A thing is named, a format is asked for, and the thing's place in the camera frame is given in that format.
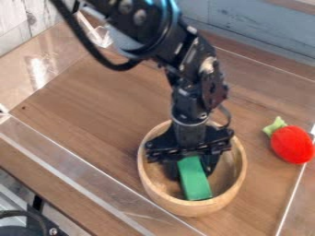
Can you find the red plush strawberry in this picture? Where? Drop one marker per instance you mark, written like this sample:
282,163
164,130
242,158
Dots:
290,141

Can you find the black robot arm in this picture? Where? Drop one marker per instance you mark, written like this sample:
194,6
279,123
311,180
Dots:
150,31

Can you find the clear acrylic front wall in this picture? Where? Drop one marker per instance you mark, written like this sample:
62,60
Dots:
95,200

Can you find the brown wooden bowl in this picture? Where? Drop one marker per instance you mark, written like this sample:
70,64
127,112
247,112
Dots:
166,192

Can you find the clear acrylic corner bracket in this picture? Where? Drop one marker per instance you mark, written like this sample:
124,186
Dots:
96,33

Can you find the black clamp with screw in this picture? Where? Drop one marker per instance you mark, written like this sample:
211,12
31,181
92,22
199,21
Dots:
40,225

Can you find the green rectangular block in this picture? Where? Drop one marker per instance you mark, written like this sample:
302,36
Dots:
195,185

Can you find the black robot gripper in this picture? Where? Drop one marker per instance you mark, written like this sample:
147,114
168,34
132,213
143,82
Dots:
172,142

